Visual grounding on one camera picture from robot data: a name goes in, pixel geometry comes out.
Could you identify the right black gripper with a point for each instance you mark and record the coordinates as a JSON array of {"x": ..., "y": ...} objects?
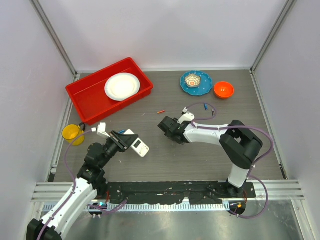
[{"x": 168, "y": 135}]

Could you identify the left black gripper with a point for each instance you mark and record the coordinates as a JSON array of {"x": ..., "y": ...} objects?
[{"x": 122, "y": 141}]

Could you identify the white remote control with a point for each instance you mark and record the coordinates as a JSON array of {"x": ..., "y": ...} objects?
[{"x": 138, "y": 146}]

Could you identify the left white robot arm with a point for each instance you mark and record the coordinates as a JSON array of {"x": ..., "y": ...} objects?
[{"x": 86, "y": 186}]

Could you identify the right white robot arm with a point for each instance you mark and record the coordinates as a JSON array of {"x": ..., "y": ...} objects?
[{"x": 240, "y": 144}]

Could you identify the blue battery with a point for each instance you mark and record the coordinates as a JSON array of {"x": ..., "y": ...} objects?
[{"x": 205, "y": 106}]

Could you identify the small patterned flower bowl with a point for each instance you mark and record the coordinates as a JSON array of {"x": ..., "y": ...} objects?
[{"x": 192, "y": 80}]

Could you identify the yellow plastic mug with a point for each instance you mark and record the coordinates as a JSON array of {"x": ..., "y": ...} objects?
[{"x": 71, "y": 133}]

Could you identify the white paper plate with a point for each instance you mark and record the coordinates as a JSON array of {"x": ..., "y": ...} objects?
[{"x": 122, "y": 86}]

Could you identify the blue ceramic plate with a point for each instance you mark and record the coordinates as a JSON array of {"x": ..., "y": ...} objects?
[{"x": 204, "y": 88}]

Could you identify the red plastic bin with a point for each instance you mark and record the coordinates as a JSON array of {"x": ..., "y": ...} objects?
[{"x": 88, "y": 94}]

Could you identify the orange plastic bowl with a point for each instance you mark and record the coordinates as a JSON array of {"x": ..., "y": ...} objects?
[{"x": 223, "y": 90}]

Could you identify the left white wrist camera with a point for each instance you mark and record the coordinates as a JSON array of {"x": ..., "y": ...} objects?
[{"x": 101, "y": 130}]

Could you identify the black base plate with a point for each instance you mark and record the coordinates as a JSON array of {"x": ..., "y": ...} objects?
[{"x": 172, "y": 192}]

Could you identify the white slotted cable duct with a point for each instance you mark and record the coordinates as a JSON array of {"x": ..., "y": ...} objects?
[{"x": 185, "y": 206}]

